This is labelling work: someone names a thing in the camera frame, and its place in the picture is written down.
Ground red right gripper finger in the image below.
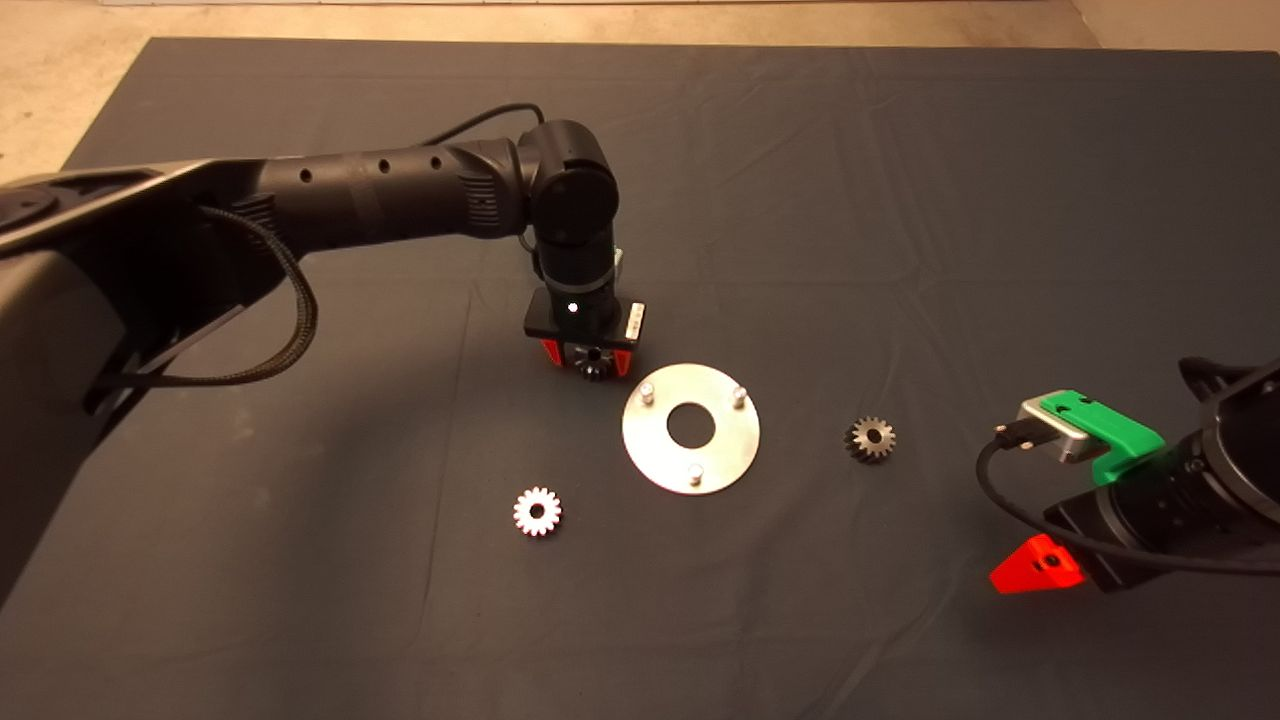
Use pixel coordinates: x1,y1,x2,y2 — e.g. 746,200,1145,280
990,533,1084,595

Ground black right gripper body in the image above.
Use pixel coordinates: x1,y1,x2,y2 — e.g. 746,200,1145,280
1045,490,1136,593

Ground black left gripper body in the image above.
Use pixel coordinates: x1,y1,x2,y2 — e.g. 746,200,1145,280
523,286,647,347

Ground round metal carrier plate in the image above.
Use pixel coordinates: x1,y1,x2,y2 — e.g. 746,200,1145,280
622,362,762,495

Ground dark grey table cloth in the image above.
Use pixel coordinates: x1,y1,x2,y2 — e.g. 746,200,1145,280
0,36,1280,720

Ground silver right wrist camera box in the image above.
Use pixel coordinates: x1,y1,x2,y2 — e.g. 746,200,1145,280
1018,397,1096,464

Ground green right camera mount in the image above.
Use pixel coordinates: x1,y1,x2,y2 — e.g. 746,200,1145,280
1040,390,1166,486

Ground thin black left camera cable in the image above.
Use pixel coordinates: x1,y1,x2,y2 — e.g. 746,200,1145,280
425,103,546,146

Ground thick braided black cable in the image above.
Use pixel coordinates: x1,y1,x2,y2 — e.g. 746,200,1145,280
85,205,319,386

